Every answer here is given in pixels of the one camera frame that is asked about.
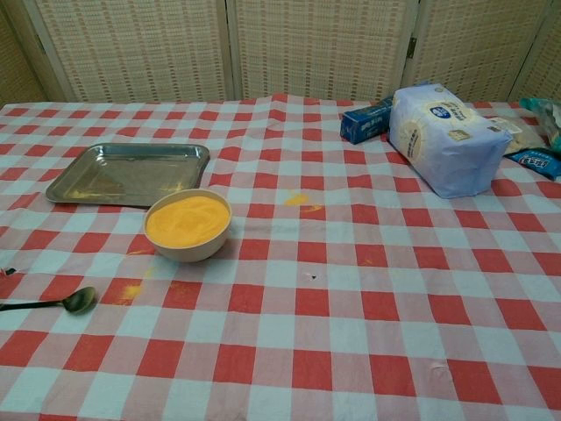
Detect beige snack packet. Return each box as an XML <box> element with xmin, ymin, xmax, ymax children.
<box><xmin>485</xmin><ymin>114</ymin><xmax>550</xmax><ymax>155</ymax></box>

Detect teal clear food bag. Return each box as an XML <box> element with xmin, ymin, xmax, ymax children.
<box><xmin>519</xmin><ymin>97</ymin><xmax>561</xmax><ymax>153</ymax></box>

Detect rectangular steel tray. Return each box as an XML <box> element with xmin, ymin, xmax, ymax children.
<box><xmin>45</xmin><ymin>142</ymin><xmax>211</xmax><ymax>209</ymax></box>

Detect red white checkered tablecloth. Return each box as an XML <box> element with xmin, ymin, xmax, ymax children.
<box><xmin>0</xmin><ymin>93</ymin><xmax>561</xmax><ymax>421</ymax></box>

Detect black spoon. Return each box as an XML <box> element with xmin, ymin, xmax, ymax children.
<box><xmin>0</xmin><ymin>286</ymin><xmax>97</xmax><ymax>316</ymax></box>

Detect small blue snack packet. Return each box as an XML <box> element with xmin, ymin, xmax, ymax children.
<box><xmin>503</xmin><ymin>147</ymin><xmax>561</xmax><ymax>182</ymax></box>

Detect bowl of yellow powder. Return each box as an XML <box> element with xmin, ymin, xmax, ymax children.
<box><xmin>143</xmin><ymin>189</ymin><xmax>232</xmax><ymax>264</ymax></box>

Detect woven folding screen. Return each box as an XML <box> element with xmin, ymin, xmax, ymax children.
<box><xmin>0</xmin><ymin>0</ymin><xmax>561</xmax><ymax>107</ymax></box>

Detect pale blue flour bag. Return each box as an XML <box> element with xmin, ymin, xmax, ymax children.
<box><xmin>387</xmin><ymin>82</ymin><xmax>515</xmax><ymax>200</ymax></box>

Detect dark blue long box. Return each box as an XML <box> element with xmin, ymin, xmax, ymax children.
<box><xmin>340</xmin><ymin>96</ymin><xmax>396</xmax><ymax>146</ymax></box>

